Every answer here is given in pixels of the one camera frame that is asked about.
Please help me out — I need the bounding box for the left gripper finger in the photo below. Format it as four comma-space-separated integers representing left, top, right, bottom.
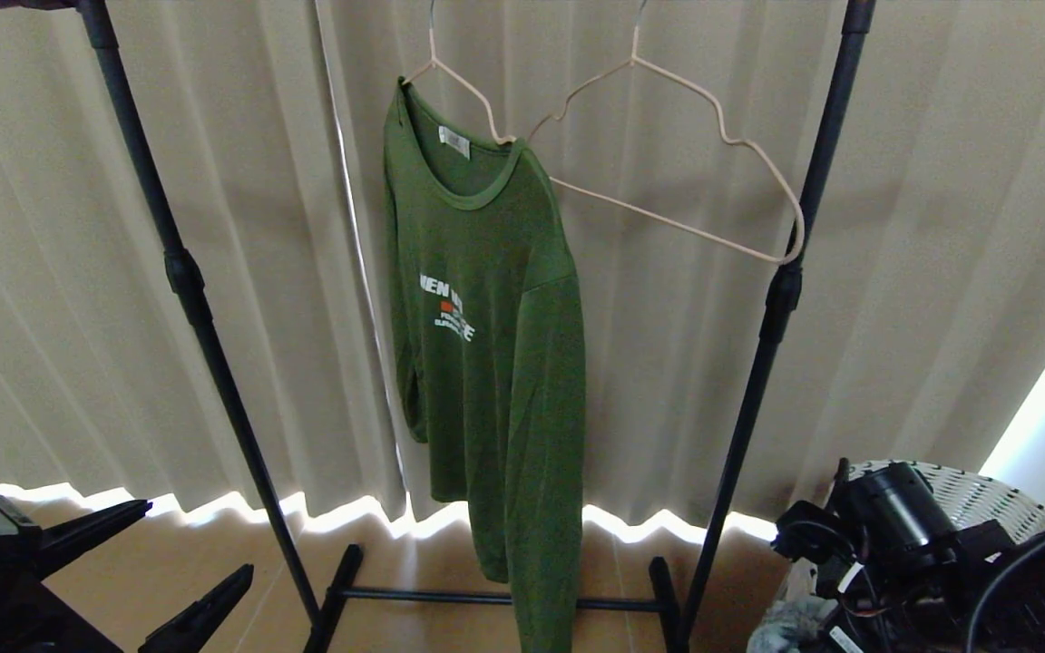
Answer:
137, 563, 256, 653
33, 499, 154, 578

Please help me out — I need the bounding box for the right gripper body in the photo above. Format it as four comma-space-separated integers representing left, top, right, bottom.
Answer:
815, 551, 970, 653

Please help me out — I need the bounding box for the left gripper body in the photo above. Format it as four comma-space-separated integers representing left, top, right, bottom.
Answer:
0, 579, 139, 653

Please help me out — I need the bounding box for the green long-sleeved shirt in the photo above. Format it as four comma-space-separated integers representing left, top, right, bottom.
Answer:
384, 77, 587, 653

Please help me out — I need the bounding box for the pink clothes hanger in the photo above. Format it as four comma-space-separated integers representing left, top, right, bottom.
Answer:
403, 0, 517, 146
522, 0, 806, 266

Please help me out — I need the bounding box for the white laundry basket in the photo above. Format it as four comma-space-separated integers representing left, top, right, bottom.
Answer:
835, 458, 1045, 545

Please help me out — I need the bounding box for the black clothes rack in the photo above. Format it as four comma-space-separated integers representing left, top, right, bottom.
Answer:
0, 0, 877, 653

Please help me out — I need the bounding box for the beige curtain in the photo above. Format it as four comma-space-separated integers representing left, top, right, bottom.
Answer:
0, 0, 1045, 545

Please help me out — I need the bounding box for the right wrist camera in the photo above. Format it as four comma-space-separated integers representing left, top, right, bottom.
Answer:
770, 499, 859, 568

